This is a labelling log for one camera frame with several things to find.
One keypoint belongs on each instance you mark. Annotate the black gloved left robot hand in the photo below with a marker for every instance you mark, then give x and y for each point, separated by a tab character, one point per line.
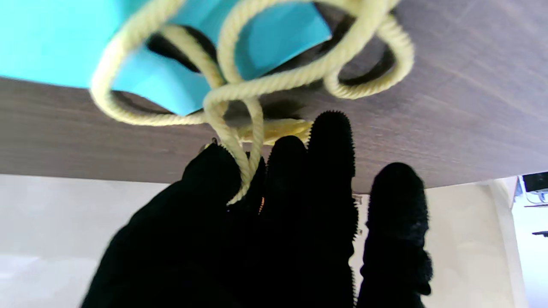
274	239

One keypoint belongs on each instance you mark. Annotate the teal luggage tag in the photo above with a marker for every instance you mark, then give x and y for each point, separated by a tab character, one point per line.
51	38

